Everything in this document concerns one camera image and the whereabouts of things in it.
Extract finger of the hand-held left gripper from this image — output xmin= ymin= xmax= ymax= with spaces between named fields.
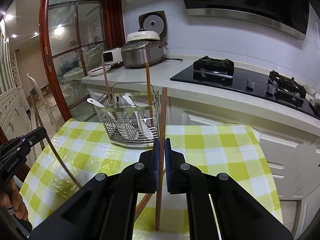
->
xmin=21 ymin=127 xmax=48 ymax=146

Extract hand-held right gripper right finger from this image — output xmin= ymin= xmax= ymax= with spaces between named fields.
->
xmin=164 ymin=138 xmax=293 ymax=240

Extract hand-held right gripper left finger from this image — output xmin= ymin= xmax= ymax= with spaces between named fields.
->
xmin=29 ymin=139 xmax=160 ymax=240

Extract brown wooden chopstick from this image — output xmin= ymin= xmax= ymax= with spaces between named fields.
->
xmin=45 ymin=133 xmax=82 ymax=189
xmin=137 ymin=169 xmax=166 ymax=214
xmin=154 ymin=87 xmax=168 ymax=232
xmin=135 ymin=194 xmax=150 ymax=210
xmin=101 ymin=53 xmax=112 ymax=106
xmin=145 ymin=63 xmax=153 ymax=128

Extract metal wire utensil rack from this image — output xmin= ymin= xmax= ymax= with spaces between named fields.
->
xmin=94 ymin=82 xmax=162 ymax=146

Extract person's left hand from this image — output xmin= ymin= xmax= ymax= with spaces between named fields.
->
xmin=0 ymin=179 xmax=29 ymax=221

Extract white dining chair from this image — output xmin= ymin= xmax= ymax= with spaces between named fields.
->
xmin=27 ymin=73 xmax=63 ymax=131

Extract white lattice cabinet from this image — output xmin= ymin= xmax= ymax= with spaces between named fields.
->
xmin=0 ymin=25 xmax=33 ymax=140

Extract yellow checkered tablecloth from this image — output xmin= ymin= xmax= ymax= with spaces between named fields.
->
xmin=19 ymin=119 xmax=284 ymax=240

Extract white plate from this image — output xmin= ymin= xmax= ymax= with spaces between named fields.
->
xmin=88 ymin=65 xmax=112 ymax=77

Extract light stone kitchen counter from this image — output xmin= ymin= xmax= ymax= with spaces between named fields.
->
xmin=81 ymin=54 xmax=320 ymax=128

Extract small white toaster oven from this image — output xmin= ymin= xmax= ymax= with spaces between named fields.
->
xmin=102 ymin=48 xmax=123 ymax=64

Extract wooden framed glass door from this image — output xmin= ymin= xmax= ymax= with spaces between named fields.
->
xmin=37 ymin=0 xmax=126 ymax=130

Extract white base cabinets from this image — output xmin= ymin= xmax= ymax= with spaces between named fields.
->
xmin=86 ymin=84 xmax=320 ymax=230

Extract black gas burner grate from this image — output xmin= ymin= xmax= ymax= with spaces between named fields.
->
xmin=192 ymin=56 xmax=235 ymax=79
xmin=268 ymin=70 xmax=307 ymax=102

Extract black glass gas hob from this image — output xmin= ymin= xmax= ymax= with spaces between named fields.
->
xmin=170 ymin=56 xmax=320 ymax=119

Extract silver rice cooker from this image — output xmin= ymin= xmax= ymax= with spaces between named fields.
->
xmin=121 ymin=11 xmax=168 ymax=68

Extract white domed appliance lid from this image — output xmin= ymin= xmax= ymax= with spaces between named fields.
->
xmin=126 ymin=31 xmax=161 ymax=43

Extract black range hood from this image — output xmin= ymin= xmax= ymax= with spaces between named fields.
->
xmin=176 ymin=0 xmax=310 ymax=40

